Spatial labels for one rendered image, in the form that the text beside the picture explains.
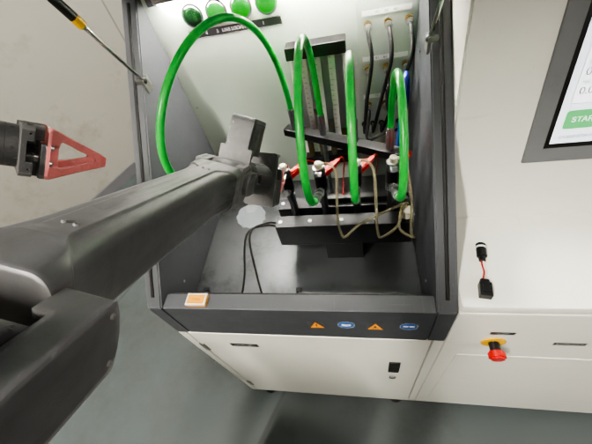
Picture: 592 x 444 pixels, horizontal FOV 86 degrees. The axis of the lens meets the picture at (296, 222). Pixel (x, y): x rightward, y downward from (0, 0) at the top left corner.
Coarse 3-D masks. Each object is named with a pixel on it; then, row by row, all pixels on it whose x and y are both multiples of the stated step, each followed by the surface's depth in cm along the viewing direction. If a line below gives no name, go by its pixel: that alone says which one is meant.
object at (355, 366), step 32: (224, 352) 101; (256, 352) 97; (288, 352) 94; (320, 352) 91; (352, 352) 88; (384, 352) 86; (416, 352) 83; (256, 384) 135; (288, 384) 129; (320, 384) 123; (352, 384) 118; (384, 384) 113
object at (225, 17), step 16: (224, 16) 55; (240, 16) 59; (192, 32) 52; (256, 32) 63; (272, 48) 69; (176, 64) 51; (160, 96) 50; (288, 96) 79; (160, 112) 51; (288, 112) 82; (160, 128) 52; (160, 144) 53; (160, 160) 54
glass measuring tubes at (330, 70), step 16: (288, 48) 74; (304, 48) 74; (320, 48) 74; (336, 48) 73; (304, 64) 80; (320, 64) 79; (336, 64) 77; (304, 80) 83; (320, 80) 82; (336, 80) 82; (304, 96) 84; (336, 96) 85; (304, 112) 88; (336, 112) 89; (336, 128) 93; (320, 144) 96; (320, 160) 100
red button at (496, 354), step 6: (480, 342) 72; (486, 342) 72; (492, 342) 71; (498, 342) 71; (504, 342) 71; (492, 348) 70; (498, 348) 70; (492, 354) 69; (498, 354) 68; (504, 354) 68; (492, 360) 70; (498, 360) 70; (504, 360) 69
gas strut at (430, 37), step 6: (438, 6) 53; (438, 12) 54; (432, 24) 57; (432, 30) 58; (426, 36) 60; (432, 36) 59; (438, 36) 59; (426, 42) 61; (426, 48) 61; (426, 54) 62
